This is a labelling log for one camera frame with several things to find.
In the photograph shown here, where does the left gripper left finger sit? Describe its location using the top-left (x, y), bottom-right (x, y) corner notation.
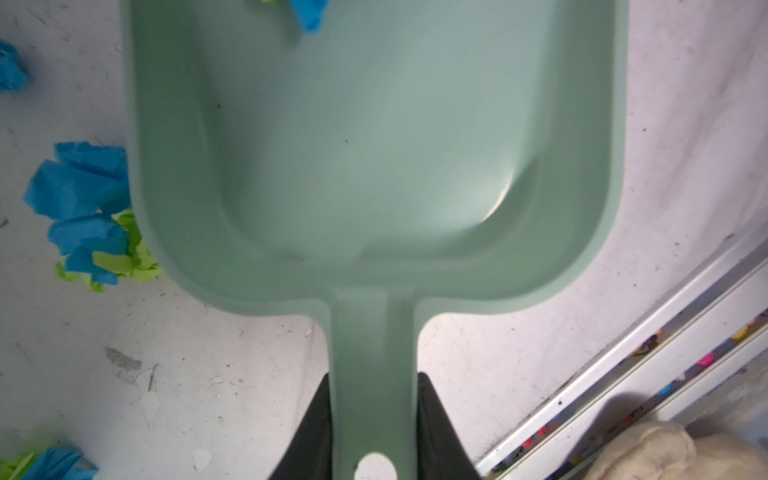
top-left (269, 374), bottom-right (332, 480)

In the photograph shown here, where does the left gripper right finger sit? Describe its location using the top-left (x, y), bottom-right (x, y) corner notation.
top-left (416, 372), bottom-right (479, 480)

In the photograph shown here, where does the green plastic dustpan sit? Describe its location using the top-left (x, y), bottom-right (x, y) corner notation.
top-left (120, 1), bottom-right (629, 479)

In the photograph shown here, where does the beige work glove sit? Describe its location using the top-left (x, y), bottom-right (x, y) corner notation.
top-left (585, 422), bottom-right (767, 480)

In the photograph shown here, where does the green blue scrap left bottom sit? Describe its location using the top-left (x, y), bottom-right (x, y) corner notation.
top-left (1, 446), bottom-right (99, 480)

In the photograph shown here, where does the blue green scrap centre bottom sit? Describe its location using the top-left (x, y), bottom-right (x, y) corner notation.
top-left (23, 142), bottom-right (163, 293)

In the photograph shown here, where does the blue scrap right bottom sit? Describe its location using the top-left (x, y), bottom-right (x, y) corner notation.
top-left (256, 0), bottom-right (328, 35)

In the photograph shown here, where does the small blue scrap centre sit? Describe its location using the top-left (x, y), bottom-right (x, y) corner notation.
top-left (0, 40), bottom-right (30, 92)

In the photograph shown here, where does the aluminium rail front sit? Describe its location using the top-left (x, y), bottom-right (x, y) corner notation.
top-left (476, 217), bottom-right (767, 479)

